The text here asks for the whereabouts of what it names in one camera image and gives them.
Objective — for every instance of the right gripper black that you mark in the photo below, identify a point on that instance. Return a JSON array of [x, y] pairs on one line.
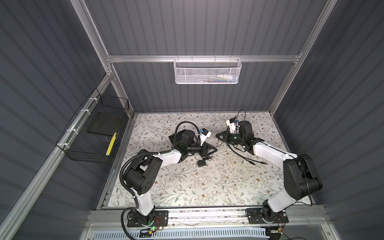
[[226, 136]]

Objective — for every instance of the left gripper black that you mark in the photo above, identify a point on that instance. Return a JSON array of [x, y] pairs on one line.
[[204, 150]]

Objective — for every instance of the black power adapter with cable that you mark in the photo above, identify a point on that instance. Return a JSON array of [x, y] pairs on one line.
[[203, 161]]

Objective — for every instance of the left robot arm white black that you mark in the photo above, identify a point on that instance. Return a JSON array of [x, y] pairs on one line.
[[139, 173]]

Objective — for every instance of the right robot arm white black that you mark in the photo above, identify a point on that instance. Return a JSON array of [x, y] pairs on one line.
[[301, 178]]

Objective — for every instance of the markers in white basket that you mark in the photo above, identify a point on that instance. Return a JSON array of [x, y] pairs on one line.
[[220, 79]]

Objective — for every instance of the black foam pad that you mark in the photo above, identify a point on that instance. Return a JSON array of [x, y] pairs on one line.
[[104, 124]]

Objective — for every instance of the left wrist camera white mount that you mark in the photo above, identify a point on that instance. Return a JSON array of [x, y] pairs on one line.
[[204, 134]]

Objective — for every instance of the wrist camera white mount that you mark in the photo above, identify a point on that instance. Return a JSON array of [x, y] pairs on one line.
[[232, 125], [204, 134]]

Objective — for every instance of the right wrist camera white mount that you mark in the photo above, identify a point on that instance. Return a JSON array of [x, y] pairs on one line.
[[232, 125]]

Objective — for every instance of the black network switch blue ports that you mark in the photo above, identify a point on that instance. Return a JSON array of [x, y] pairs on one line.
[[175, 139]]

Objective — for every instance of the white wire mesh basket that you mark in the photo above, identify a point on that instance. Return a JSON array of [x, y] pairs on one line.
[[189, 71]]

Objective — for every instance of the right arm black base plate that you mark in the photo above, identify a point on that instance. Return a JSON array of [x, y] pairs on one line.
[[266, 216]]

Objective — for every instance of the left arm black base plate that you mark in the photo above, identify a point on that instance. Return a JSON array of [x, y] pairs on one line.
[[154, 219]]

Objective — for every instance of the white ventilated cable duct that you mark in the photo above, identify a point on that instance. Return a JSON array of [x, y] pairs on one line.
[[203, 233]]

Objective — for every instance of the black wire basket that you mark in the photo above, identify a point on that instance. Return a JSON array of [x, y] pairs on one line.
[[78, 145]]

